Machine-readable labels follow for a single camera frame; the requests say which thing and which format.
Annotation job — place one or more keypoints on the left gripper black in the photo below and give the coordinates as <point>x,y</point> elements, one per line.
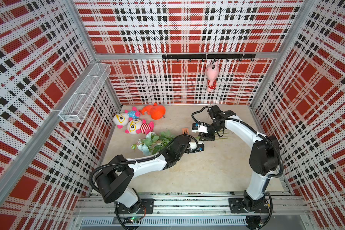
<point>189,138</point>

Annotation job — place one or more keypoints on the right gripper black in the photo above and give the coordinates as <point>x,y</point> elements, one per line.
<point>208,137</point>

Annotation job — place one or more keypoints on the pink tape dispenser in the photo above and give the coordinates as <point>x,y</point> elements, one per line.
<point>185,131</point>

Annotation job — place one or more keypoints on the artificial flower bouquet green stems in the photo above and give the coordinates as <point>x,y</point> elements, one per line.
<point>153,143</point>

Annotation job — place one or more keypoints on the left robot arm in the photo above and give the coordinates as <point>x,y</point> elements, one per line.
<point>112,180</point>

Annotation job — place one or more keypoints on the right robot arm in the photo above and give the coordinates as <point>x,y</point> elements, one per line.
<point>265,159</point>

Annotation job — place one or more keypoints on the red whale plush toy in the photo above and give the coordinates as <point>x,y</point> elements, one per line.
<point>156,111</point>

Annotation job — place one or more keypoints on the white fish plush pink fins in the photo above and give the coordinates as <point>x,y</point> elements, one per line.
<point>137,126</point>

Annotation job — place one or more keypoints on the pink hanging plush doll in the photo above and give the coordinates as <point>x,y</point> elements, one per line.
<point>212,73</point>

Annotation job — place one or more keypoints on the white fish plush blue fins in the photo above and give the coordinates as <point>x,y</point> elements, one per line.
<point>121,119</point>

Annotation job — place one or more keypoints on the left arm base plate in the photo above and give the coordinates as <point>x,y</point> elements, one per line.
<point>146,205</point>

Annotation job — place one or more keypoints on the black hook rail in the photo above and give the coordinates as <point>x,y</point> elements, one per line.
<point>208,56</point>

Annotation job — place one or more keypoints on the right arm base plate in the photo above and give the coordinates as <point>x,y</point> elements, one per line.
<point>246,206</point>

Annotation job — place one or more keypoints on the white wire mesh basket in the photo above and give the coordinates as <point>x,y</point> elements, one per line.
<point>79,104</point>

